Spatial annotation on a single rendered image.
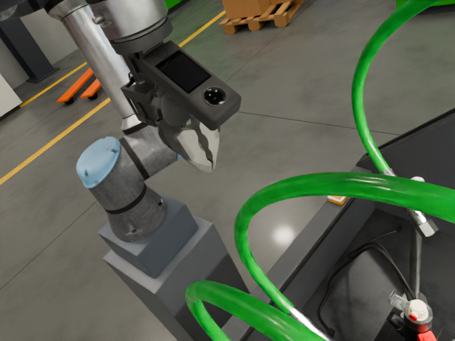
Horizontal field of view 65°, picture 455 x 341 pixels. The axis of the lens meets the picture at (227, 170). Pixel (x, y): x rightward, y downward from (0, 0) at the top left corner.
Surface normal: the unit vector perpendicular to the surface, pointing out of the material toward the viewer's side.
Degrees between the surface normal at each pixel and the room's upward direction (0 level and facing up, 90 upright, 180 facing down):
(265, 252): 0
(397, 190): 41
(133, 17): 90
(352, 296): 0
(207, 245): 90
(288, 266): 0
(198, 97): 32
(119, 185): 90
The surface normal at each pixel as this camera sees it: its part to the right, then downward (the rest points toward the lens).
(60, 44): 0.75, 0.22
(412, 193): -0.69, -0.16
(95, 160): -0.42, -0.65
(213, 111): 0.07, -0.44
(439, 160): -0.66, 0.63
